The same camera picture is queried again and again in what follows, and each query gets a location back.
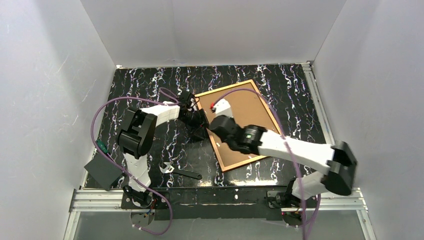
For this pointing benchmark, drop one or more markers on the black adjustable wrench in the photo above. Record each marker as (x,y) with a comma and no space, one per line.
(170,169)

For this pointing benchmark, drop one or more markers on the green handled tool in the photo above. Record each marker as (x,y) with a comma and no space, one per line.
(102,146)

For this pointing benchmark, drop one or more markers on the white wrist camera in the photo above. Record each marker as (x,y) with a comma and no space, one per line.
(222,108)
(193,101)

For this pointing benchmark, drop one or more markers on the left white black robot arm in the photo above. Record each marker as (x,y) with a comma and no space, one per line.
(136,135)

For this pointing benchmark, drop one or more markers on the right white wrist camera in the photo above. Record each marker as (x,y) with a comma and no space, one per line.
(222,108)

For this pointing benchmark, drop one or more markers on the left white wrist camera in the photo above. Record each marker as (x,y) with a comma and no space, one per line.
(193,101)

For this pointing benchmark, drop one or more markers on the dark grey flat box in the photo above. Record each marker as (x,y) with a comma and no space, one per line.
(103,172)

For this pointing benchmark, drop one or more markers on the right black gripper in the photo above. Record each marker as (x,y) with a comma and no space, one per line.
(216,124)

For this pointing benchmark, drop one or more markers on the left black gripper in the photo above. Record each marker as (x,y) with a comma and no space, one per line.
(197,122)

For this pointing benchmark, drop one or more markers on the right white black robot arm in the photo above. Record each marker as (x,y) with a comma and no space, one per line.
(334,165)

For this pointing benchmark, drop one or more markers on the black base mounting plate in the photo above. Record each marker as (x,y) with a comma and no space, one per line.
(227,202)

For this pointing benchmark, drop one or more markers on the wooden picture frame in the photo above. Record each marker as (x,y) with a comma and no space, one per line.
(248,109)

